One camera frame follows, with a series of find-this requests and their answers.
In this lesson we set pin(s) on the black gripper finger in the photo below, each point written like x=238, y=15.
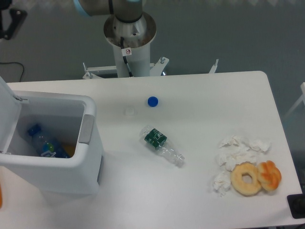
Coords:
x=17, y=19

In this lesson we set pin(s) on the white trash can lid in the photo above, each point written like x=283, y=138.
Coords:
x=10, y=109

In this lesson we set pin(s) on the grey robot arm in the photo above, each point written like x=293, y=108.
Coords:
x=126, y=11

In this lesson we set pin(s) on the white trash can body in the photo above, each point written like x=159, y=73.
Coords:
x=72, y=120

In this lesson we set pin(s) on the white bottle cap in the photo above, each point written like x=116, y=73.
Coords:
x=129, y=111

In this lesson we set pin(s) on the blue bottle cap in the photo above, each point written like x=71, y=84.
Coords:
x=152, y=101

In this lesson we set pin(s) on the blue labelled bottle in bin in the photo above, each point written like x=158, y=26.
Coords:
x=45, y=144

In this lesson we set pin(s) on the orange item inside bin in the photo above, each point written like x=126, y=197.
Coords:
x=69, y=149

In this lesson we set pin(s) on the orange object at left edge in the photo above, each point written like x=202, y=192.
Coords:
x=1, y=197

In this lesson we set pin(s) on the clear crushed plastic bottle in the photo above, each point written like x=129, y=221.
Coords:
x=159, y=144

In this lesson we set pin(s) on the large crumpled white tissue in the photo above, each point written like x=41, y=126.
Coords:
x=236, y=150

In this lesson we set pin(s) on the small crumpled white tissue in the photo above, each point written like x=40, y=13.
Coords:
x=221, y=183

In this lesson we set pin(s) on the orange twisted bread roll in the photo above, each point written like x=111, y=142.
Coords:
x=268, y=175

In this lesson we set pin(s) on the black device at table corner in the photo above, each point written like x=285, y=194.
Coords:
x=296, y=204

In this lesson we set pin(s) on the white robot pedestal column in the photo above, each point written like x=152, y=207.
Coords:
x=131, y=44

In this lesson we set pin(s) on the white metal base frame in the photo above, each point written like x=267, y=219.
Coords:
x=156, y=69

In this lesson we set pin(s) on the plain ring doughnut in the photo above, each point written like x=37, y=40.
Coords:
x=244, y=179

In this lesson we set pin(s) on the white frame at right edge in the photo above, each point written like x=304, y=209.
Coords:
x=300, y=100

